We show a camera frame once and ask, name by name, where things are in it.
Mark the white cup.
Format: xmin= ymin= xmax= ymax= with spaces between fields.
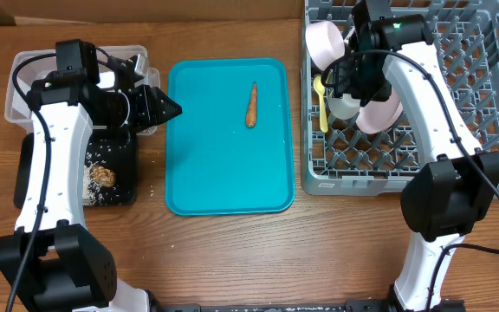
xmin=327 ymin=93 xmax=360 ymax=120

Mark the large white plate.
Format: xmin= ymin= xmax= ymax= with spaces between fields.
xmin=356 ymin=88 xmax=403 ymax=134

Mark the yellow plastic spoon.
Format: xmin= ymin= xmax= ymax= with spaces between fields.
xmin=313 ymin=75 xmax=328 ymax=133

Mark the pink bowl with rice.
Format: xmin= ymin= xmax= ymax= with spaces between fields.
xmin=305 ymin=21 xmax=346 ymax=70

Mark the brown food scrap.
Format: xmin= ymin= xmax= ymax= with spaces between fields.
xmin=90 ymin=166 xmax=116 ymax=187

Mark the brown carrot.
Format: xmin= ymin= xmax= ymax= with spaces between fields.
xmin=245 ymin=82 xmax=258 ymax=128

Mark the white bowl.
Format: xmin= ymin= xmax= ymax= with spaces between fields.
xmin=344 ymin=26 xmax=359 ymax=50

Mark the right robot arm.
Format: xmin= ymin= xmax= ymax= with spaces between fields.
xmin=324 ymin=1 xmax=499 ymax=311

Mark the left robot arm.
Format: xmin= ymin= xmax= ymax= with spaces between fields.
xmin=0 ymin=39 xmax=182 ymax=311

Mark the grey dishwasher rack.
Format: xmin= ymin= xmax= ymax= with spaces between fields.
xmin=301 ymin=0 xmax=499 ymax=196

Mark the black tray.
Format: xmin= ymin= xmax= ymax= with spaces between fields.
xmin=13 ymin=127 xmax=139 ymax=207

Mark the spilled rice pile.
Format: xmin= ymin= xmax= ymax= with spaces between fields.
xmin=82 ymin=152 xmax=113 ymax=205

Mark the teal serving tray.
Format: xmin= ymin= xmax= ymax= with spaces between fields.
xmin=165 ymin=57 xmax=295 ymax=216

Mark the clear plastic bin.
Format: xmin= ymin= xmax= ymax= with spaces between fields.
xmin=4 ymin=45 xmax=160 ymax=133

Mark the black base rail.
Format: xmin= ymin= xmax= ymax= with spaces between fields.
xmin=145 ymin=298 xmax=467 ymax=312

